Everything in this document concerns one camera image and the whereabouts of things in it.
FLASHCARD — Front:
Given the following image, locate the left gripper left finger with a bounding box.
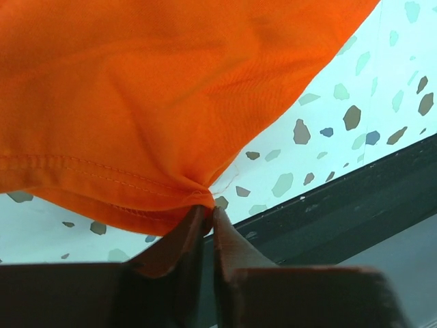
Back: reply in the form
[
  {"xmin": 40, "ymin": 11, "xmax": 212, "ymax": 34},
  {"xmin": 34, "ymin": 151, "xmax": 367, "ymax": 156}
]
[{"xmin": 1, "ymin": 206, "xmax": 205, "ymax": 327}]

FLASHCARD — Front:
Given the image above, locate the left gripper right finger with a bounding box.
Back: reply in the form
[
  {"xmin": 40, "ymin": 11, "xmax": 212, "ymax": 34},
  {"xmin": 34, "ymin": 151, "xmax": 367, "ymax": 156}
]
[{"xmin": 212, "ymin": 207, "xmax": 412, "ymax": 328}]

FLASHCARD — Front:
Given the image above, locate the orange t-shirt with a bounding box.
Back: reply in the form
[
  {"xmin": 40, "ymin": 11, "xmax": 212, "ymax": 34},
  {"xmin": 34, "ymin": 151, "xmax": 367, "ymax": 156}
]
[{"xmin": 1, "ymin": 1, "xmax": 376, "ymax": 236}]

